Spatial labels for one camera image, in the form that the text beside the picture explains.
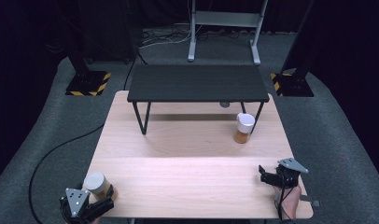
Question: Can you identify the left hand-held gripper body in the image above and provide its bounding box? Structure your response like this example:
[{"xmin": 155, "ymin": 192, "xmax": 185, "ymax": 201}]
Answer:
[{"xmin": 59, "ymin": 188, "xmax": 95, "ymax": 223}]

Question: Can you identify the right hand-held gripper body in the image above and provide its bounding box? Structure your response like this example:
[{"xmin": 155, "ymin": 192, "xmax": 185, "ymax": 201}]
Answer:
[{"xmin": 275, "ymin": 157, "xmax": 310, "ymax": 189}]

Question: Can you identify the orange powder jar white lid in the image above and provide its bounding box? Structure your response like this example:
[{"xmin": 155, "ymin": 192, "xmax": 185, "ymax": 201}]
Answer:
[
  {"xmin": 233, "ymin": 112, "xmax": 257, "ymax": 145},
  {"xmin": 83, "ymin": 171, "xmax": 118, "ymax": 202}
]

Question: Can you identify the black shelf with wire legs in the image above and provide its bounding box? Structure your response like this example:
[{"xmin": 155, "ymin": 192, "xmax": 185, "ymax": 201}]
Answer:
[{"xmin": 127, "ymin": 63, "xmax": 271, "ymax": 135}]

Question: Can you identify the person's right hand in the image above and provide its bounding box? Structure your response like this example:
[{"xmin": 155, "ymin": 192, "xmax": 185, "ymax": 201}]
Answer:
[{"xmin": 273, "ymin": 185, "xmax": 302, "ymax": 220}]

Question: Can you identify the grey tape strip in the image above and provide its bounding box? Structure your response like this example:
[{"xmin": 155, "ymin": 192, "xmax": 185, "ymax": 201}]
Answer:
[{"xmin": 301, "ymin": 194, "xmax": 321, "ymax": 208}]

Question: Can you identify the black stand with striped base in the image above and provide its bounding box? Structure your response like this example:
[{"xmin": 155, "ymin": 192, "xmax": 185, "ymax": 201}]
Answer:
[
  {"xmin": 64, "ymin": 46, "xmax": 112, "ymax": 97},
  {"xmin": 270, "ymin": 0, "xmax": 316, "ymax": 98}
]

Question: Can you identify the grey metal stand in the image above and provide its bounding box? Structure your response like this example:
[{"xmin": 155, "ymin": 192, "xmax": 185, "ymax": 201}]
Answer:
[{"xmin": 187, "ymin": 0, "xmax": 270, "ymax": 66}]

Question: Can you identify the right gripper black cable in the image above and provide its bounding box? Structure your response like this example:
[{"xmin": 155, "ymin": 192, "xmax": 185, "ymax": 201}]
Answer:
[{"xmin": 274, "ymin": 174, "xmax": 299, "ymax": 224}]

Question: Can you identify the black floor cable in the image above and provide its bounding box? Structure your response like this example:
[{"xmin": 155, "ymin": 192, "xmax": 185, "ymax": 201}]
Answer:
[{"xmin": 28, "ymin": 123, "xmax": 105, "ymax": 224}]

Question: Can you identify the thin black cable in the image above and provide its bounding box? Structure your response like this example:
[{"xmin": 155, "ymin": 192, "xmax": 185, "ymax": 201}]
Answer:
[{"xmin": 123, "ymin": 50, "xmax": 148, "ymax": 91}]

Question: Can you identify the white cable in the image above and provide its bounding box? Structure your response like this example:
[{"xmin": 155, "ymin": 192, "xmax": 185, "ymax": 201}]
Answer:
[{"xmin": 138, "ymin": 21, "xmax": 204, "ymax": 50}]

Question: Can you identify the tangle of black cables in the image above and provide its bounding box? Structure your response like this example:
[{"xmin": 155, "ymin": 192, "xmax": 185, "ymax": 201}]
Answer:
[{"xmin": 140, "ymin": 27, "xmax": 242, "ymax": 43}]

